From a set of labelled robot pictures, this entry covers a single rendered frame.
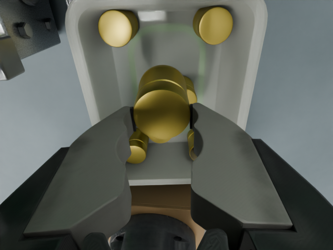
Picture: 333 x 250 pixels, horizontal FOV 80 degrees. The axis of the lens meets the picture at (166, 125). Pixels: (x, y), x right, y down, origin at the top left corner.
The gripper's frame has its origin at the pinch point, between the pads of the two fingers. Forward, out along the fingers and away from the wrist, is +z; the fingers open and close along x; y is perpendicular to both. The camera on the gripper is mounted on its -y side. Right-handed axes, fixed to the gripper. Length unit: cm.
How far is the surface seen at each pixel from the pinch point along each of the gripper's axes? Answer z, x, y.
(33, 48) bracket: 5.7, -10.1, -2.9
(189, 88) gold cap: 11.2, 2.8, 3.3
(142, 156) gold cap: 10.6, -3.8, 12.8
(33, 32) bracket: 6.5, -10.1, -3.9
